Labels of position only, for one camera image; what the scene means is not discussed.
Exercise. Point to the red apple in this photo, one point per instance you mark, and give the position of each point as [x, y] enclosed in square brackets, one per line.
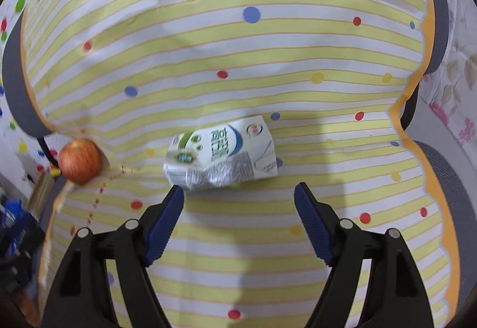
[80, 161]

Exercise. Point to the floral wall sheet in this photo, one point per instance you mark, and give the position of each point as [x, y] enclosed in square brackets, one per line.
[450, 92]

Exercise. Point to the blue plastic basket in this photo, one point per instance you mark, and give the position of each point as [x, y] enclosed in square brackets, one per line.
[21, 237]

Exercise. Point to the dotted balloon wall sheet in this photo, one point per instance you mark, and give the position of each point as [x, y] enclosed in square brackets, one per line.
[23, 158]

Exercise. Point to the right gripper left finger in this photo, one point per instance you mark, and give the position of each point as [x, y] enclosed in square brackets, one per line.
[80, 295]

